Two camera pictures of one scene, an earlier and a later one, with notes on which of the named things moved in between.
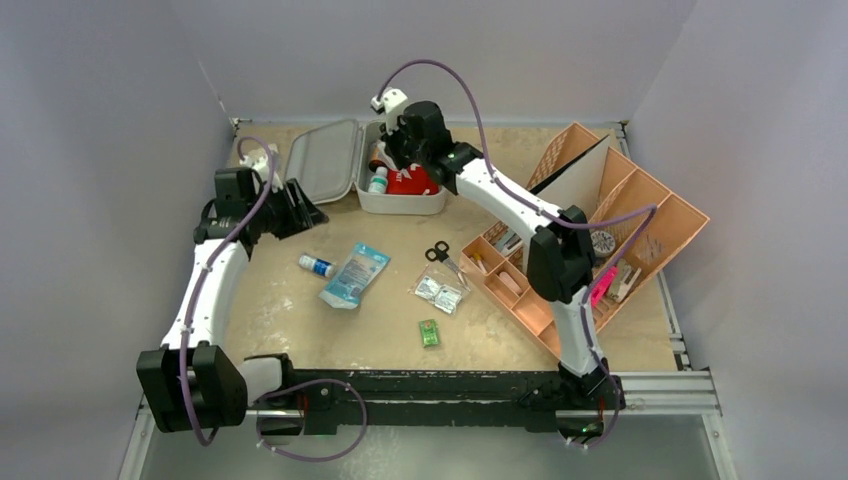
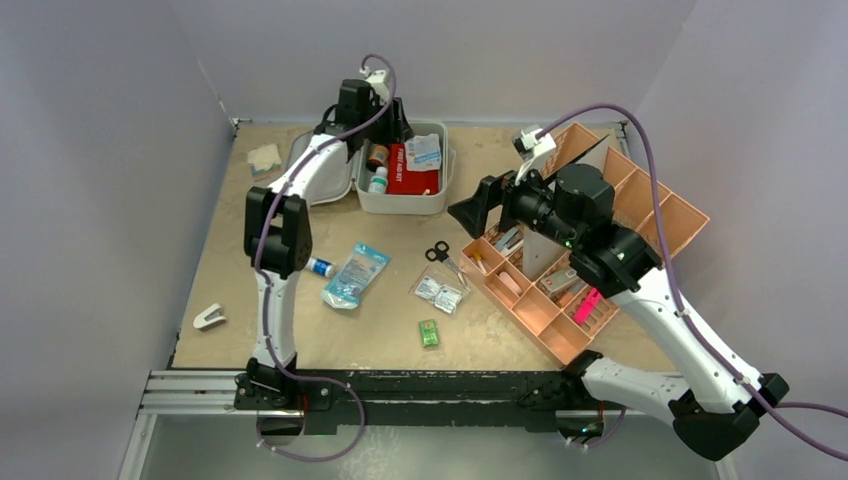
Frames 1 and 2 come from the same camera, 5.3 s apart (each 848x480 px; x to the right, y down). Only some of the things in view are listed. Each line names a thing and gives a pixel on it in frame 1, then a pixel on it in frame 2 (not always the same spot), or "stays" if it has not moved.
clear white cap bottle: (378, 181) stays
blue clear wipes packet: (357, 267) stays
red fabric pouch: (414, 180) stays
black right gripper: (400, 147) → (502, 201)
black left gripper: (300, 214) → (397, 130)
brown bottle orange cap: (376, 162) stays
